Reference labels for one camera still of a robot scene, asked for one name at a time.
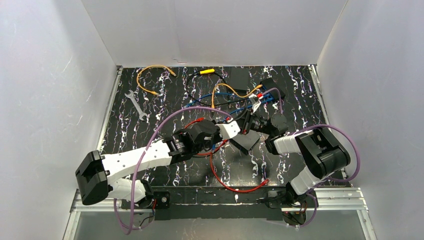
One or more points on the yellow handle screwdriver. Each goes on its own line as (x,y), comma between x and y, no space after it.
(205,72)

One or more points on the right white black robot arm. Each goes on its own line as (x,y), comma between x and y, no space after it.
(322,152)

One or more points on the aluminium front rail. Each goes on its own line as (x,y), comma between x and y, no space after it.
(328,198)

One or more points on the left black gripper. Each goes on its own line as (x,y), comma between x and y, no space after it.
(200,135)

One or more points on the black box at back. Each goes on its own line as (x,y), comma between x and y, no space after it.
(239,79)

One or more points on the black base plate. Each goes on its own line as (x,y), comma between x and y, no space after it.
(217,202)

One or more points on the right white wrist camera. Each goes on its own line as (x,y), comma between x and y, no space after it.
(255,100)

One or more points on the silver open-end wrench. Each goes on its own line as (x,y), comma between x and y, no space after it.
(142,115)

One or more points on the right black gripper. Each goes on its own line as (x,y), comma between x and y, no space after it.
(251,120)

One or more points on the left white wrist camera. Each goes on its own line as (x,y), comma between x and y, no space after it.
(229,129)

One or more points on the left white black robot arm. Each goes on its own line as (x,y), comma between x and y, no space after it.
(104,176)

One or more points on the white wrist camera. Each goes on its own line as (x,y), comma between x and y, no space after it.
(229,129)
(255,100)

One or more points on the black pad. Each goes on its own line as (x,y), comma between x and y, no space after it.
(245,142)

